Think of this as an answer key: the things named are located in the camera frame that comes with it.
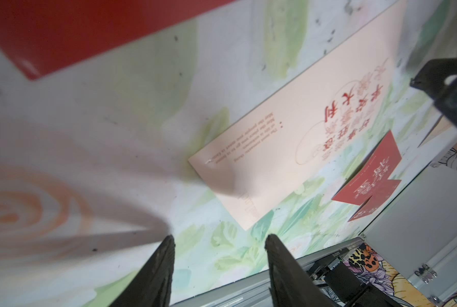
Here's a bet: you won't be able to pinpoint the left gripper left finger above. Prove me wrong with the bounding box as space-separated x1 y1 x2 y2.
110 235 175 307

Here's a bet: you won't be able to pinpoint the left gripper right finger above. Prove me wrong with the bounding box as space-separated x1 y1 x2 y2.
265 234 334 307

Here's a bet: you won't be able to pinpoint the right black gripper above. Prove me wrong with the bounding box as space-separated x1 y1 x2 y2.
410 58 457 128

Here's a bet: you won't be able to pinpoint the pale pink text card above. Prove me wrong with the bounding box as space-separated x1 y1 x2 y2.
189 1 408 229

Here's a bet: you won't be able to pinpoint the red money money card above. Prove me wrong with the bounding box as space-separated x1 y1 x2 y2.
0 1 227 80

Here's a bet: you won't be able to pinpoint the red card gold characters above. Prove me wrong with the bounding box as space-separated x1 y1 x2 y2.
348 180 401 222

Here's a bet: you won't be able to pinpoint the red card white characters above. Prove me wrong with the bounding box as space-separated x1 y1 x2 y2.
332 131 402 205

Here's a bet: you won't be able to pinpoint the silver aluminium case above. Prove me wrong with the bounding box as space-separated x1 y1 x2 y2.
362 163 457 306

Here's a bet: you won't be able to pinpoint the aluminium front rail frame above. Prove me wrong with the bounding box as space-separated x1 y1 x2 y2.
175 235 364 306

